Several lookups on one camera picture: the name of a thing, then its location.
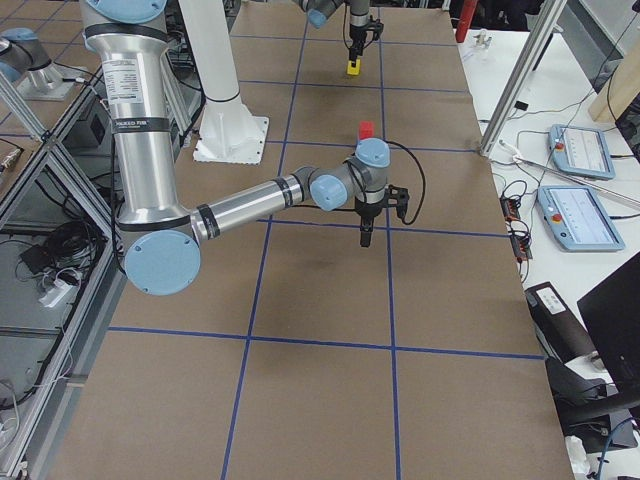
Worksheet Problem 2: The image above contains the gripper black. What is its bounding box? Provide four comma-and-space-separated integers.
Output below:
354, 198, 384, 247
349, 27, 367, 65

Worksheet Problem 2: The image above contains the yellow block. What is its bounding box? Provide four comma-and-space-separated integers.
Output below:
346, 59, 361, 77

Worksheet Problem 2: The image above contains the red block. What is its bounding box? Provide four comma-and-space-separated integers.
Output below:
358, 120, 375, 141

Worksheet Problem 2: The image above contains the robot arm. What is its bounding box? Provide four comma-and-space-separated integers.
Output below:
81, 1, 390, 296
295, 0, 384, 71

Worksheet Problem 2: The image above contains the red cylinder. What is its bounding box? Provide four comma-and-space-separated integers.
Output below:
455, 0, 478, 43

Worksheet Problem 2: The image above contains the brown paper table cover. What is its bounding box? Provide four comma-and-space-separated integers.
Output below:
49, 2, 572, 479

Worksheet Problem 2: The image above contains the teach pendant near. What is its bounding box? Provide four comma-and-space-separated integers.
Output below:
537, 185, 625, 252

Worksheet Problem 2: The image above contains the teach pendant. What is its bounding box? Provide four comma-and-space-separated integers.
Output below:
537, 185, 625, 252
548, 124, 616, 180

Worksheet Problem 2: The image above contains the teach pendant far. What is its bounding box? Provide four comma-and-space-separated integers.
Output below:
548, 124, 616, 180

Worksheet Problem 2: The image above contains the black monitor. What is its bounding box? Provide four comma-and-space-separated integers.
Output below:
578, 254, 639, 388

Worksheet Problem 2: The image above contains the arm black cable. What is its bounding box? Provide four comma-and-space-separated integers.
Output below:
342, 0, 374, 56
384, 140, 427, 225

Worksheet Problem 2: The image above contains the white camera pillar base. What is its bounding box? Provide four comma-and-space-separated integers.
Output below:
179, 0, 269, 165

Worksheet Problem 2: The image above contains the aluminium frame post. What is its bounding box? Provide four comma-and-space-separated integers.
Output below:
479, 0, 567, 157

